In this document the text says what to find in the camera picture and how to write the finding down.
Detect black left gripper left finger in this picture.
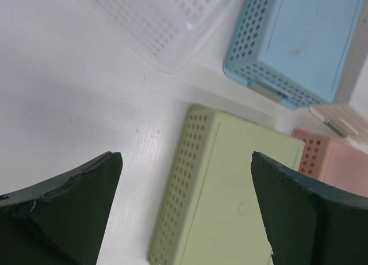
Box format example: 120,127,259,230
1,152,123,264

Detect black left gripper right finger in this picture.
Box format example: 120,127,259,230
251,152,367,264

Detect pink plastic basket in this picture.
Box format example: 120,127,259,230
292,128,367,197

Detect yellow green plastic basket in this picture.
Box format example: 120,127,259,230
146,105,304,264

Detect cream white small basket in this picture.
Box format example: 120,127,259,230
309,55,368,147

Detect light blue plastic basket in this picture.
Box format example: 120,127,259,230
223,0,365,110

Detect translucent white shallow basket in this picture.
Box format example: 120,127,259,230
75,0,231,74

